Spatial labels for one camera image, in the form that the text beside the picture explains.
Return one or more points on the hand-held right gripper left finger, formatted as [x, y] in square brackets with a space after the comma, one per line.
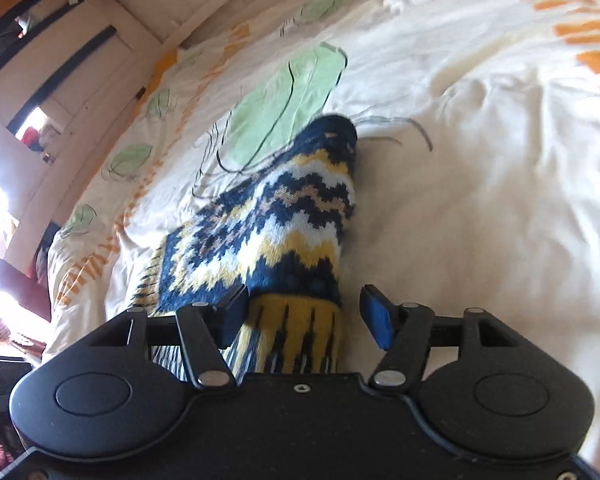
[232, 317]

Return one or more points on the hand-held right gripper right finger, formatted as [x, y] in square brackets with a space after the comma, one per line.
[380, 320]

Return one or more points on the zigzag patterned knit sweater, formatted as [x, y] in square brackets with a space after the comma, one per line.
[290, 220]

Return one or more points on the white duvet with green leaves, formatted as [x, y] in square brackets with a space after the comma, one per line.
[480, 160]

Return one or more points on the dark red furniture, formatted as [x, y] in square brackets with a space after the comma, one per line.
[17, 287]

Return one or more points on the yellow bed sheet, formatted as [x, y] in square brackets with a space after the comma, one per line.
[161, 67]

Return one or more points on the red item behind bed rail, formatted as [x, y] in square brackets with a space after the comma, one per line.
[32, 137]

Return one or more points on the white wooden bed frame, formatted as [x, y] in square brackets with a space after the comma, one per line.
[95, 25]

